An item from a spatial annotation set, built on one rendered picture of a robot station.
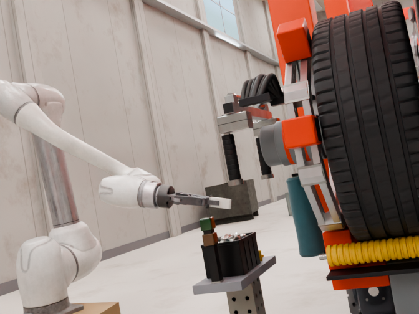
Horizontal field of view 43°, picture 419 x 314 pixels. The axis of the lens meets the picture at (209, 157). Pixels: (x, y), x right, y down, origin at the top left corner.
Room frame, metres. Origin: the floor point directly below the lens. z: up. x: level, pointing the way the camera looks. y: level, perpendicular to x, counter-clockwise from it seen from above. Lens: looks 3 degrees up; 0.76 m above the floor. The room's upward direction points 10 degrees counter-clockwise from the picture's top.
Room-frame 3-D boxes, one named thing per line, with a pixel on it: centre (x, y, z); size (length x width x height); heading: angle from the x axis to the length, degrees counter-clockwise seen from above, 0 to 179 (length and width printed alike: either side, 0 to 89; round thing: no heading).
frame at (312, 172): (1.58, -0.34, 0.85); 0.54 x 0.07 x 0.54; 159
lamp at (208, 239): (1.71, 0.04, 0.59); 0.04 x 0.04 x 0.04; 69
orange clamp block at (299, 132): (1.28, -0.23, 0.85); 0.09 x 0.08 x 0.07; 159
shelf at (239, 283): (1.89, -0.03, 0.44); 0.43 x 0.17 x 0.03; 159
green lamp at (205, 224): (1.71, 0.04, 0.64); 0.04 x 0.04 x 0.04; 69
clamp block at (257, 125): (1.81, -0.21, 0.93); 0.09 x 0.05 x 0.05; 69
